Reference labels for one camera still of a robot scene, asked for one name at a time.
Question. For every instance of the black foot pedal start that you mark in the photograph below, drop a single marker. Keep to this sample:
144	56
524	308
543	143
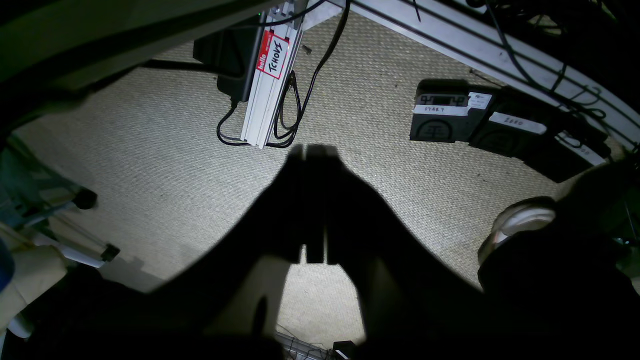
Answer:
449	110

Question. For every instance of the aluminium frame rail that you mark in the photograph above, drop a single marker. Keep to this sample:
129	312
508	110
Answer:
467	39

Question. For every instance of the aluminium extrusion leg with label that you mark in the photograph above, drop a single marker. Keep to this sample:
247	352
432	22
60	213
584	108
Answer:
280	40

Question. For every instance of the black power adapter box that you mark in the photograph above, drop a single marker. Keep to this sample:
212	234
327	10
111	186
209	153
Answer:
233	53

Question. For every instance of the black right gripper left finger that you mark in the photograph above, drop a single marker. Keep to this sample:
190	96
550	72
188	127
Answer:
222	307

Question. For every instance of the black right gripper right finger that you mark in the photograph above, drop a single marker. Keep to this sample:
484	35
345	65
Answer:
408	299

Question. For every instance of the black foot pedal zero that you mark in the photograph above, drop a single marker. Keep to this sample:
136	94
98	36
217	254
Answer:
515	123

